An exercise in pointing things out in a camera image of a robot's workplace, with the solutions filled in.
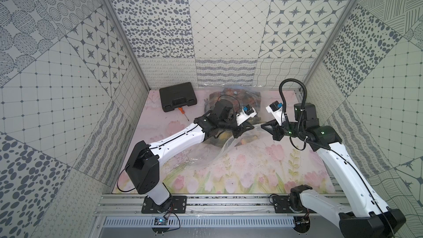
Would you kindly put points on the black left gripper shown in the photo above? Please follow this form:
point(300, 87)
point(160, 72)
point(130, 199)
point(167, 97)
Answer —
point(236, 128)

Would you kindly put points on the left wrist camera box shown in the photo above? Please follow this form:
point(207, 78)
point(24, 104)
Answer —
point(224, 111)

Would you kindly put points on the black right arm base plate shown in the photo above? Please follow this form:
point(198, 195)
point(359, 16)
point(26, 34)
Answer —
point(286, 204)

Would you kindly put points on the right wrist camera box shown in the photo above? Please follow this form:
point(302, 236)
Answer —
point(309, 114)

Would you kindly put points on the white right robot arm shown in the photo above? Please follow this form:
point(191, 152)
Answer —
point(367, 215)

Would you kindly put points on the yellow plaid shirt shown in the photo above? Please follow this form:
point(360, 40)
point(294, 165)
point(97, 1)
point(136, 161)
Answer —
point(220, 139)

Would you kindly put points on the orange handled screwdriver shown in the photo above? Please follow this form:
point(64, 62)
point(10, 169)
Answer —
point(183, 112)

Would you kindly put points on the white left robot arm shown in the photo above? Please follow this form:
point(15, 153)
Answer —
point(143, 166)

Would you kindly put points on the black plastic tool case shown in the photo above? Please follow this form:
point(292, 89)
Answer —
point(177, 96)

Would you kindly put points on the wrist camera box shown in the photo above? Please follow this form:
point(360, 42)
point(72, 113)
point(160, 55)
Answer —
point(309, 114)
point(224, 111)

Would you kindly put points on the red plaid shirt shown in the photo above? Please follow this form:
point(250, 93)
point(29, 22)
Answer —
point(238, 96)

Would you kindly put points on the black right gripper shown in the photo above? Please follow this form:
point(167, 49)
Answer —
point(275, 130)

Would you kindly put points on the clear plastic vacuum bag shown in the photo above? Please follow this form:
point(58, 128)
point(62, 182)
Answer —
point(202, 155)

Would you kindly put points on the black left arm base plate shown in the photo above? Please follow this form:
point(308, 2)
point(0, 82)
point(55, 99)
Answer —
point(174, 204)

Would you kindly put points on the aluminium mounting rail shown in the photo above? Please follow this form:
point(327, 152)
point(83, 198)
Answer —
point(195, 205)

